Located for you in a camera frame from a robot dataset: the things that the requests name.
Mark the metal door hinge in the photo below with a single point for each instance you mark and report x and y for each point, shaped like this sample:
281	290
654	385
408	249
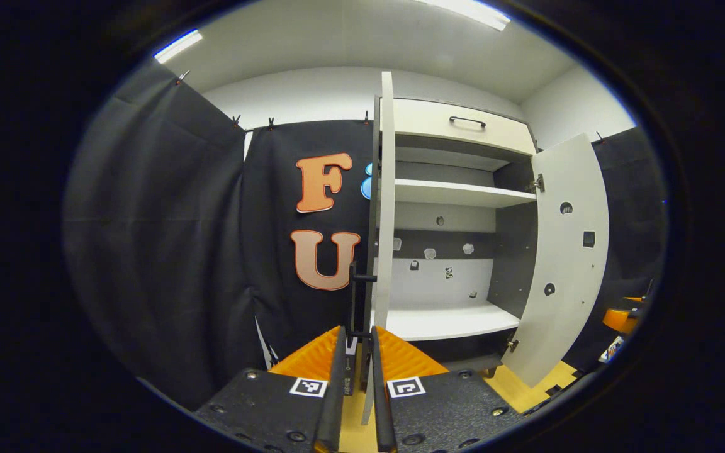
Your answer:
539	184
512	345

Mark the black backdrop cloth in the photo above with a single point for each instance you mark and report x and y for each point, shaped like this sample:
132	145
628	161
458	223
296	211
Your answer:
167	220

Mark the small ceiling light panel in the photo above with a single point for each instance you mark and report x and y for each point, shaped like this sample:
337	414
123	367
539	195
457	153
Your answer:
177	46

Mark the cream double-door shoe cabinet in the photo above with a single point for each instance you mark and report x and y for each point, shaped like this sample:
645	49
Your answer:
432	123

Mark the white cabinet shelf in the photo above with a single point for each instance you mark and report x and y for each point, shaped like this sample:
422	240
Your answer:
444	321
450	192

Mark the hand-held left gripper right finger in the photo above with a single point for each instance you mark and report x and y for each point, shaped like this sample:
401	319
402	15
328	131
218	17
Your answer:
380	409

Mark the long ceiling light panel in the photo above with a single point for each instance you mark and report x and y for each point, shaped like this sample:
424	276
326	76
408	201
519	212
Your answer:
469	11

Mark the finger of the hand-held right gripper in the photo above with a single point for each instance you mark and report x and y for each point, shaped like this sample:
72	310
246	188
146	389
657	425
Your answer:
620	319

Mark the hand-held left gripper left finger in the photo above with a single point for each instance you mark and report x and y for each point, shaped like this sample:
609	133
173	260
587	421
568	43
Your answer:
336	402

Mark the cream shoe cabinet door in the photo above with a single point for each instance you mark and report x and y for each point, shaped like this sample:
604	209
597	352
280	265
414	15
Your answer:
564	327
386	220

